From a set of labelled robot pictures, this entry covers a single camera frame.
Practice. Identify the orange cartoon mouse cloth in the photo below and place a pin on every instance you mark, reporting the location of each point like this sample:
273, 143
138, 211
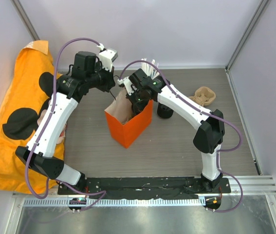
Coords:
23, 107

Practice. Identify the white wrapped straws bundle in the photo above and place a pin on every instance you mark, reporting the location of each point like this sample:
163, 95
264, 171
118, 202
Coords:
150, 70

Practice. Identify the brown pulp cup carrier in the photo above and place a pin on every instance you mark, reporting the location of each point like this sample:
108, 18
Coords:
203, 96

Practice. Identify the black plastic cup lid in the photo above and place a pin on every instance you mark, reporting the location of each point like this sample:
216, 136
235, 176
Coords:
137, 108

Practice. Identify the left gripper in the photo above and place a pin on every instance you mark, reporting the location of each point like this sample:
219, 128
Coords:
110, 83

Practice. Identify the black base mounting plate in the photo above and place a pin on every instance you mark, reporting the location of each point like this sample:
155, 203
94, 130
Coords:
147, 188

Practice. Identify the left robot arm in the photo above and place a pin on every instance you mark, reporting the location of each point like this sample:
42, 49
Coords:
88, 71

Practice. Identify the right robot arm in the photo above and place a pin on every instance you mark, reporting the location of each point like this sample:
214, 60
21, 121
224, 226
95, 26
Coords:
141, 88

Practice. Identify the slotted aluminium rail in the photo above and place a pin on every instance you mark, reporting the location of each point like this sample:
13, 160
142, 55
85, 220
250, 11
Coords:
76, 202

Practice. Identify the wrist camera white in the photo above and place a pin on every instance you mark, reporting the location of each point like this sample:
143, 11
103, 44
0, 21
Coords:
107, 56
125, 82

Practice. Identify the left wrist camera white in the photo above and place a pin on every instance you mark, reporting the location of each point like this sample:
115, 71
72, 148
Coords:
107, 56

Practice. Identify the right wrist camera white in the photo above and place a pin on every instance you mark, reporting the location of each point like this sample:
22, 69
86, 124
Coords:
125, 82

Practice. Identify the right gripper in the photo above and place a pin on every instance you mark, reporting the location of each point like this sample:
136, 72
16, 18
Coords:
131, 97

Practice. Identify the orange paper bag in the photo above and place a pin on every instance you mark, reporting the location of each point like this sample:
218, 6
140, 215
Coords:
124, 125

